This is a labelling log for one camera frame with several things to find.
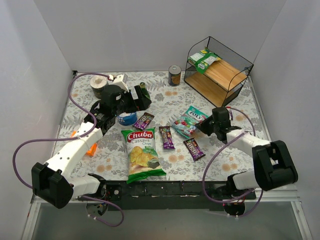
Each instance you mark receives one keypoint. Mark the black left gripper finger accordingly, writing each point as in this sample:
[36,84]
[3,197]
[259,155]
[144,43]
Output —
[143,104]
[139,93]

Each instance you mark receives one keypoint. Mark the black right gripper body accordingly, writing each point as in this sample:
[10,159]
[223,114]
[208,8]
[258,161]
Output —
[207,124]

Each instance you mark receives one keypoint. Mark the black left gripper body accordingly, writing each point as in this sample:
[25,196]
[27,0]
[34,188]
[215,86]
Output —
[138,96]

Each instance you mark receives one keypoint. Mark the green glass bottle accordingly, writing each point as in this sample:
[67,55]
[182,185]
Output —
[144,90]

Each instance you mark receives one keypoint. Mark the purple m&m bag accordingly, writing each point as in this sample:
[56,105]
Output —
[167,139]
[230,114]
[143,121]
[194,149]

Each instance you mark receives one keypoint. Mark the teal Fox's candy bag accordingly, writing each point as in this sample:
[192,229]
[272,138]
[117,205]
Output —
[186,123]

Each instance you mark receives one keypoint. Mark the purple M&M bag front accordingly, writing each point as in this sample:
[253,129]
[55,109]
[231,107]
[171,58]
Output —
[194,149]

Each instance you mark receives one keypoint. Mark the green candy bag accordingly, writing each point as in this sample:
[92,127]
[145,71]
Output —
[203,59]

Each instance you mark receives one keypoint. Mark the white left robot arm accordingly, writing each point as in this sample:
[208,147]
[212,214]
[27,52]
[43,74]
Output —
[51,181]

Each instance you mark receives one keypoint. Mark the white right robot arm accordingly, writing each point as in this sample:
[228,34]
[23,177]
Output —
[273,166]

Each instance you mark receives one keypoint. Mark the dark tin can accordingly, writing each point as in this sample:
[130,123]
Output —
[174,75]

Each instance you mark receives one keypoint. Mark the green Chuba chips bag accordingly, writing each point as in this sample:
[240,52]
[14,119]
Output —
[143,159]

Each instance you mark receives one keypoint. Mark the orange smiley snack box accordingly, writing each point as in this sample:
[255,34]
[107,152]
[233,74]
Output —
[91,152]

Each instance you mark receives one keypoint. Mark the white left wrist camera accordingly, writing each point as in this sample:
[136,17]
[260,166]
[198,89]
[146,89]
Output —
[119,80]

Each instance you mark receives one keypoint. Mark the black wire wooden shelf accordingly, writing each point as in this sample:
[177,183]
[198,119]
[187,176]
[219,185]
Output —
[224,79]

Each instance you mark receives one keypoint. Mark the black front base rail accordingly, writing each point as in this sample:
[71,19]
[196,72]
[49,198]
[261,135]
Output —
[172,195]

